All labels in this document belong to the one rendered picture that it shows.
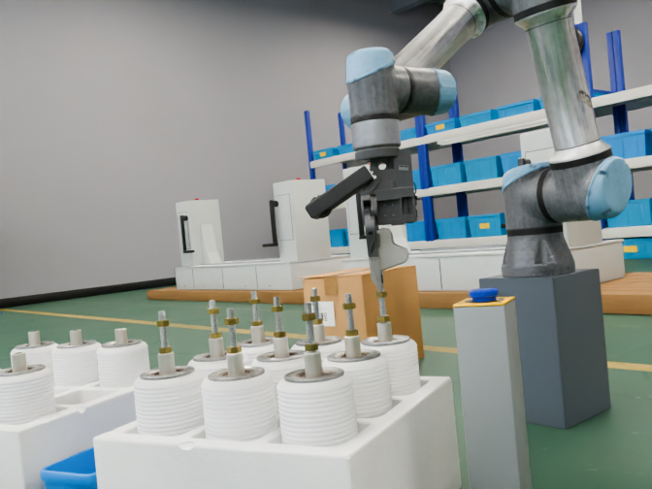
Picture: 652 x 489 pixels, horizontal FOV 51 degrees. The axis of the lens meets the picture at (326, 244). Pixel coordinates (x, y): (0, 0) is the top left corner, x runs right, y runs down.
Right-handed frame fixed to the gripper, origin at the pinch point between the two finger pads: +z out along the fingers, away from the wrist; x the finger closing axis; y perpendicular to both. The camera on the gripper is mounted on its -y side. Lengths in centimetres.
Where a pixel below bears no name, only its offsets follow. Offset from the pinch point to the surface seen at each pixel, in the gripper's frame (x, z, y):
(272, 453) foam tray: -28.7, 17.1, -11.8
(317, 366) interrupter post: -23.0, 8.3, -6.4
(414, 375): -2.3, 14.7, 4.8
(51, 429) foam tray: -8, 18, -52
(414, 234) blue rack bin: 620, 1, 0
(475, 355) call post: -12.7, 10.2, 13.5
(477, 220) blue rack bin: 561, -7, 61
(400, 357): -4.0, 11.5, 2.9
